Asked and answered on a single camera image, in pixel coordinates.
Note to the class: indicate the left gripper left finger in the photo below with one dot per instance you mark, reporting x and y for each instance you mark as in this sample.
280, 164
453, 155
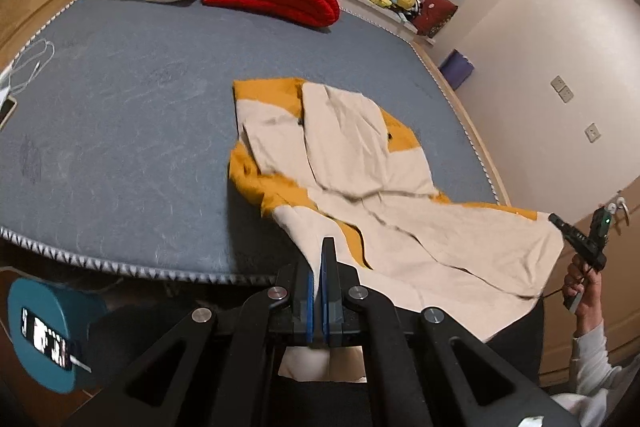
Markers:
303, 304

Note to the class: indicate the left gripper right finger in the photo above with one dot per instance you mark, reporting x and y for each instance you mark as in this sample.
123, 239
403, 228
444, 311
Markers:
332, 312

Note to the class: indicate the beige and orange coat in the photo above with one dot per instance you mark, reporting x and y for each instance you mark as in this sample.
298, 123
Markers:
325, 163

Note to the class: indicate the white sleeved right forearm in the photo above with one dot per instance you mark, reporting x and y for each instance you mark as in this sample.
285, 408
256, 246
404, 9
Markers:
596, 387

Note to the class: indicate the person right hand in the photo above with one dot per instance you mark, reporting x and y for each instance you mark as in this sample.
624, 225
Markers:
581, 279

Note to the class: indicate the purple box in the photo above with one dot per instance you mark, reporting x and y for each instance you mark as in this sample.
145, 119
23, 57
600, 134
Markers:
456, 68

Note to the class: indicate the teal round stool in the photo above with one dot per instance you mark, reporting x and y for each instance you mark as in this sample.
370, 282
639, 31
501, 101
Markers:
49, 329

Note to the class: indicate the dark red cushion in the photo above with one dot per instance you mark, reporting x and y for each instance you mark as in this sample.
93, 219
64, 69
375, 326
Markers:
433, 16

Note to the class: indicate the white phone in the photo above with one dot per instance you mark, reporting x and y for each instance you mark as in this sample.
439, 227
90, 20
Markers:
8, 103

